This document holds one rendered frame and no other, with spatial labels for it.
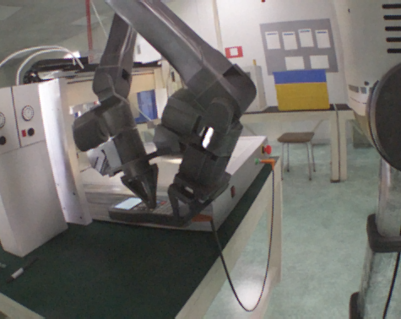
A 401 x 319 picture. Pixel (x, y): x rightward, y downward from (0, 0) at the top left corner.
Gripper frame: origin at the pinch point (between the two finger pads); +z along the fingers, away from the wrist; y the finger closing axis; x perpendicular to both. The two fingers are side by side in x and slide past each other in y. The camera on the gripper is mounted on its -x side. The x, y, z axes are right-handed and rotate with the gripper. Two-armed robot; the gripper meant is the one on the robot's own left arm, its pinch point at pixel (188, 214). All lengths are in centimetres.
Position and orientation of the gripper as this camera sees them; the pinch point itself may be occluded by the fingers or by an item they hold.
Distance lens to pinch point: 60.0
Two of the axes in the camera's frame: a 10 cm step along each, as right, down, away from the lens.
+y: -4.6, 2.7, -8.4
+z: -3.2, 8.4, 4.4
